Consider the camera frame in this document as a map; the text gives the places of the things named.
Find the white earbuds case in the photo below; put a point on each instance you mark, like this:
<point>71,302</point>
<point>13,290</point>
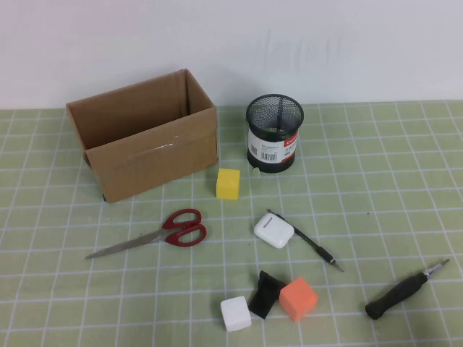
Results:
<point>273,231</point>

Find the brown cardboard box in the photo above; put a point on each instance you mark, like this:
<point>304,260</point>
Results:
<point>152,170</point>

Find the thin black pen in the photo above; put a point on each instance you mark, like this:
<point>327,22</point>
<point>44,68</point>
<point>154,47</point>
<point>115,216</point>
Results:
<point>323,254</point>

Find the yellow foam cube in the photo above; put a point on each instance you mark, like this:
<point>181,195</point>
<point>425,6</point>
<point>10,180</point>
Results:
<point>228,184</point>

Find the black mesh pen holder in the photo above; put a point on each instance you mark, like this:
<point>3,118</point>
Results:
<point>275,144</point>

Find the orange foam cube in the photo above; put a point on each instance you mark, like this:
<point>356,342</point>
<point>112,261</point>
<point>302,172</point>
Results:
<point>298,300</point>

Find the black irregular block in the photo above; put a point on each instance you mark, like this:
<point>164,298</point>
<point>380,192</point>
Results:
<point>264,300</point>

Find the green checked tablecloth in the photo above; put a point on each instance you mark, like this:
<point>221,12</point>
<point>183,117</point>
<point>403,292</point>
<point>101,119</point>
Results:
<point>361,180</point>

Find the white foam cube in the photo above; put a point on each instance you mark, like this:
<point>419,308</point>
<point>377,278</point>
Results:
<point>235,314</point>

